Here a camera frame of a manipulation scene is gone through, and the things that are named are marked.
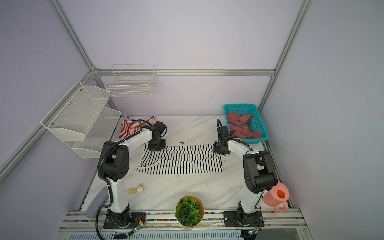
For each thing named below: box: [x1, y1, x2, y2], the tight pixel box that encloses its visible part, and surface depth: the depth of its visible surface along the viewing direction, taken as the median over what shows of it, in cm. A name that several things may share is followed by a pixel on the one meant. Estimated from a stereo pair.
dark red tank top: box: [227, 112, 263, 139], surface depth 114 cm
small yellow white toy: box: [125, 183, 144, 195], surface depth 83 cm
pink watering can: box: [263, 182, 290, 213], surface depth 73 cm
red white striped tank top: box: [119, 114, 156, 139], surface depth 109 cm
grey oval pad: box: [85, 186, 109, 218], surface depth 78 cm
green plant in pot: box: [174, 194, 205, 228], surface depth 68 cm
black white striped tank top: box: [134, 143, 224, 174], surface depth 95 cm
